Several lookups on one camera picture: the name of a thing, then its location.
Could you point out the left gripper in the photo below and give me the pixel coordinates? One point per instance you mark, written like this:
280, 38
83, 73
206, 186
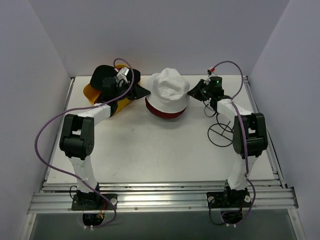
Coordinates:
133, 89

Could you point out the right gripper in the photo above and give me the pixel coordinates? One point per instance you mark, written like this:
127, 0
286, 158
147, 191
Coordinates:
201, 88

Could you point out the dark red hat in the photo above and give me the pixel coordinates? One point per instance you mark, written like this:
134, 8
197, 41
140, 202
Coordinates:
99, 98
163, 115

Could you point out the white hat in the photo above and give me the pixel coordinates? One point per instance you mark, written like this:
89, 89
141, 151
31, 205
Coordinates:
168, 91

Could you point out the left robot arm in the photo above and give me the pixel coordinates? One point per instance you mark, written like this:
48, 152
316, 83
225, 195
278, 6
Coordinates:
108, 94

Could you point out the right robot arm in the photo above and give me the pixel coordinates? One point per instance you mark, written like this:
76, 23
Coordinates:
249, 137

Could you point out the black cap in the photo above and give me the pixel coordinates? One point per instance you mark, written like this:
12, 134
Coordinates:
104, 80

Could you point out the yellow bin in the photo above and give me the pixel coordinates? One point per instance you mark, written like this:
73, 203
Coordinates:
91, 94

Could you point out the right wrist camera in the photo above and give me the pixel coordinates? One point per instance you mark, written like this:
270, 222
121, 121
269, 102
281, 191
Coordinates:
211, 72

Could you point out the black wire hat stand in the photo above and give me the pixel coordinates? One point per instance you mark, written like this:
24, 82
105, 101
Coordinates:
218, 128

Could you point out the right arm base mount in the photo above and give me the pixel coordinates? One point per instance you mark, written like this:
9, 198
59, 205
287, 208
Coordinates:
224, 199

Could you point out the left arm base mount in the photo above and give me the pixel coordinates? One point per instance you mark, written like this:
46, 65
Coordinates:
89, 202

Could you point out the aluminium rail frame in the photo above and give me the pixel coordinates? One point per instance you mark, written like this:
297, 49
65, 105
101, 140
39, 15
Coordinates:
156, 166

